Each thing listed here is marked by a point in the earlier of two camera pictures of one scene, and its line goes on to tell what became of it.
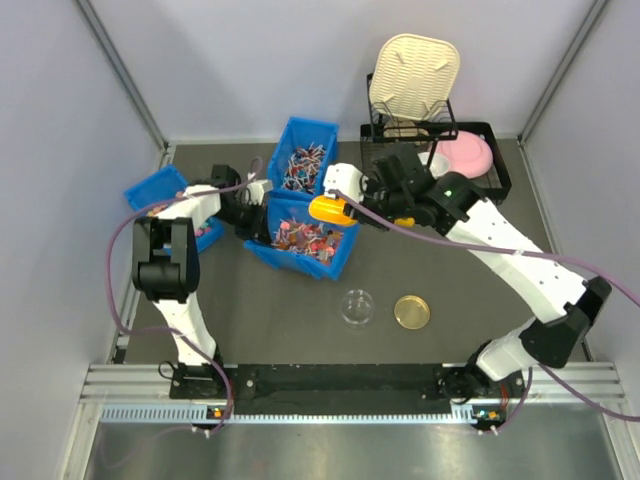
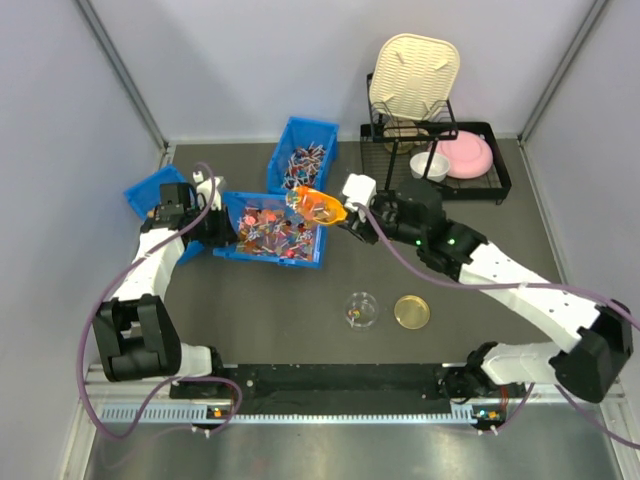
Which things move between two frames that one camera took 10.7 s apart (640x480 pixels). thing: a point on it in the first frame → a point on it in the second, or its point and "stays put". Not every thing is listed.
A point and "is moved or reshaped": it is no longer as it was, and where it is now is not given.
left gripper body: [252, 222] → [220, 228]
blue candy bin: [301, 155] stays put
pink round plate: [470, 154] stays put
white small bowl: [438, 165] stays put
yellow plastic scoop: [335, 210] is moved or reshaped
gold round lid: [412, 312] stays put
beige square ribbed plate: [414, 77] stays put
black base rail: [340, 389] stays put
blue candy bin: [301, 241] is moved or reshaped
